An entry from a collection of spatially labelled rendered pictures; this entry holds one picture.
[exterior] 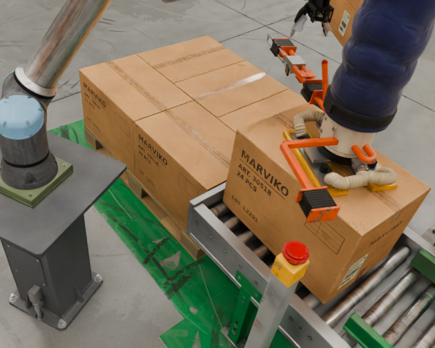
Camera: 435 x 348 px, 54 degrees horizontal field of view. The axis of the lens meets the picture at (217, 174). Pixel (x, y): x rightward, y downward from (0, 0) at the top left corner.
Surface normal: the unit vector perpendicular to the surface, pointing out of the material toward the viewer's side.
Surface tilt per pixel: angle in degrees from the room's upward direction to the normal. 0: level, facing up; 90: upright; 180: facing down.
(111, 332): 0
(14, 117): 7
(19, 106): 7
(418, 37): 75
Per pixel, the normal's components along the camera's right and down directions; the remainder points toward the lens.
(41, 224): 0.12, -0.72
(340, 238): -0.78, 0.34
